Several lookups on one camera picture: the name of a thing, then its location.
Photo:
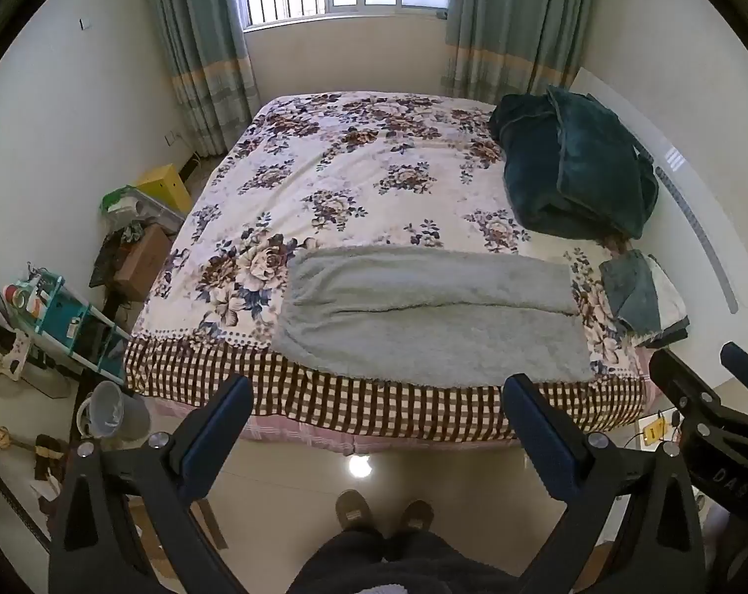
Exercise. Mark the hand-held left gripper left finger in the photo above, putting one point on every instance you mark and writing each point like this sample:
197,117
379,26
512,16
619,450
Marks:
216,439

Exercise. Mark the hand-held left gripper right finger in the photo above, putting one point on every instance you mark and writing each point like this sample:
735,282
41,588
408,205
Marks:
538,439

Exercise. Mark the grey fleece towel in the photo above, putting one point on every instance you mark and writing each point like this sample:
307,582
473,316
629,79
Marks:
423,315

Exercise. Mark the yellow power strip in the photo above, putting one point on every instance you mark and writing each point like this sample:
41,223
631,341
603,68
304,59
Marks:
652,433

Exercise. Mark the folded dark garment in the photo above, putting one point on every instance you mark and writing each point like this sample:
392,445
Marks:
668,334

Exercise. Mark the folded white garment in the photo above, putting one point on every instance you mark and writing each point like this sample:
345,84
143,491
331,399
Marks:
669,294

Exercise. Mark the grey plastic bucket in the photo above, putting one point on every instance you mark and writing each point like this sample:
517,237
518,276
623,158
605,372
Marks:
117,411

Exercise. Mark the folded grey-blue jeans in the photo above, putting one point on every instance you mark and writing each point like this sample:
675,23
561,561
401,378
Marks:
630,291

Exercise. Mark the person's right slipper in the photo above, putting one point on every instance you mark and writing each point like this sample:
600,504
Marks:
417,516

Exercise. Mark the person's slipper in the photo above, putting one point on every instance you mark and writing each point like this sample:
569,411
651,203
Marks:
417,516
355,510

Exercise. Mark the person's left slipper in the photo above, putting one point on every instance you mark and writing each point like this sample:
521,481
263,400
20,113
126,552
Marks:
355,510

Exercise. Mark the brown shoes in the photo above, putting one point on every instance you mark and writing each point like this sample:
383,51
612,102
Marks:
49,458

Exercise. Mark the person's legs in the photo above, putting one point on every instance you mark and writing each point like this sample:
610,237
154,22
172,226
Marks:
399,563

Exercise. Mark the teal shelf rack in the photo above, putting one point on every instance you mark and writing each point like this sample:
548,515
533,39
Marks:
65,322

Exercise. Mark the brown cardboard box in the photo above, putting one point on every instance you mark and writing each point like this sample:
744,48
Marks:
145,260

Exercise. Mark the clear plastic bin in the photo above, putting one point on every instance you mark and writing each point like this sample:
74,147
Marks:
154,213

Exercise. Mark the white headboard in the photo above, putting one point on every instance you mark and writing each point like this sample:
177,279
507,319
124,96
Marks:
689,136

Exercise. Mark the dark green plush blanket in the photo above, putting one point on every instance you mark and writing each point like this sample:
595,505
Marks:
572,167

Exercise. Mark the yellow box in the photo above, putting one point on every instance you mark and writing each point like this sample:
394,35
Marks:
167,185

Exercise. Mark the green plastic bag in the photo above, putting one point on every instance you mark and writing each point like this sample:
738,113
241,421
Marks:
117,198

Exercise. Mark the bed with floral blanket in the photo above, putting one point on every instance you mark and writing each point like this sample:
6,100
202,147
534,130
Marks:
349,154

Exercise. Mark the teal striped curtain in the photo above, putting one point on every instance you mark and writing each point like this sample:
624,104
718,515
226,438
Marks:
194,43
510,18

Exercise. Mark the wall socket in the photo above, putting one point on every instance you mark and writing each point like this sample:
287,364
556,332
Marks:
174,138

